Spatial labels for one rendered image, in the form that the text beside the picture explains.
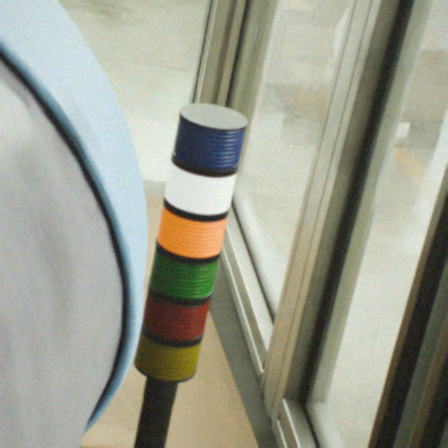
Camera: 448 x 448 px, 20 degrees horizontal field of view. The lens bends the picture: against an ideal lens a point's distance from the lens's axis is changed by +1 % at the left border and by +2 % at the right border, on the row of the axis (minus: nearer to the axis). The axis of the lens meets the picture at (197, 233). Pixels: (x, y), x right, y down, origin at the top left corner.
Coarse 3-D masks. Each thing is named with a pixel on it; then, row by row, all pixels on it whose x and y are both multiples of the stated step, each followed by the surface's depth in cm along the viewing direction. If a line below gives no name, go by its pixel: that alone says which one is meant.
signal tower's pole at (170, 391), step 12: (144, 384) 87; (156, 384) 86; (168, 384) 86; (144, 396) 87; (156, 396) 87; (168, 396) 87; (144, 408) 88; (156, 408) 87; (168, 408) 87; (144, 420) 88; (156, 420) 87; (168, 420) 88; (144, 432) 88; (156, 432) 88; (144, 444) 88; (156, 444) 88
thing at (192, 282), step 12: (156, 252) 83; (156, 264) 83; (168, 264) 82; (180, 264) 81; (192, 264) 81; (204, 264) 81; (216, 264) 83; (156, 276) 83; (168, 276) 82; (180, 276) 82; (192, 276) 82; (204, 276) 82; (156, 288) 83; (168, 288) 82; (180, 288) 82; (192, 288) 82; (204, 288) 83; (180, 300) 82; (192, 300) 82
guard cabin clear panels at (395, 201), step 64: (64, 0) 169; (128, 0) 170; (192, 0) 171; (256, 0) 162; (320, 0) 131; (128, 64) 174; (192, 64) 175; (256, 64) 158; (320, 64) 128; (256, 128) 154; (384, 128) 105; (256, 192) 150; (384, 192) 103; (256, 256) 146; (384, 256) 102; (384, 320) 100; (320, 384) 115
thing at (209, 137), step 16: (192, 112) 79; (208, 112) 80; (224, 112) 80; (192, 128) 78; (208, 128) 77; (224, 128) 77; (240, 128) 78; (176, 144) 79; (192, 144) 78; (208, 144) 78; (224, 144) 78; (240, 144) 79; (192, 160) 78; (208, 160) 78; (224, 160) 78
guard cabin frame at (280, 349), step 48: (240, 0) 167; (384, 0) 104; (384, 48) 106; (336, 96) 113; (336, 144) 112; (336, 192) 111; (240, 240) 152; (336, 240) 113; (432, 240) 88; (240, 288) 143; (288, 288) 122; (432, 288) 90; (288, 336) 120; (288, 384) 120; (384, 384) 95; (432, 384) 86; (288, 432) 117; (384, 432) 95; (432, 432) 86
